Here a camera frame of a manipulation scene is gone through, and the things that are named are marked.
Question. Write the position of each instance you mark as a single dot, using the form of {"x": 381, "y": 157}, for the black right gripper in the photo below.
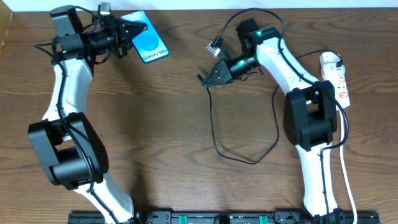
{"x": 224, "y": 70}

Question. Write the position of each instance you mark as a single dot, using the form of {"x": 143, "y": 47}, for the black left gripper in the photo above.
{"x": 122, "y": 38}

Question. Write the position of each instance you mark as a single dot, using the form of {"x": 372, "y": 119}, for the blue Galaxy smartphone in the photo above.
{"x": 148, "y": 44}

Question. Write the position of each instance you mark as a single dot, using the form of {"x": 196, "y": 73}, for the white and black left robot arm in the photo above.
{"x": 69, "y": 149}

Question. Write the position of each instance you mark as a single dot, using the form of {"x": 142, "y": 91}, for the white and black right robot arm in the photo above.
{"x": 313, "y": 109}

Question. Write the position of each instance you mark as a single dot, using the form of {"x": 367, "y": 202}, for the white charger plug adapter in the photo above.
{"x": 331, "y": 65}

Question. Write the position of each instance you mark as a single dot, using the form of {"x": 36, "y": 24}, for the white power strip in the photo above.
{"x": 341, "y": 91}

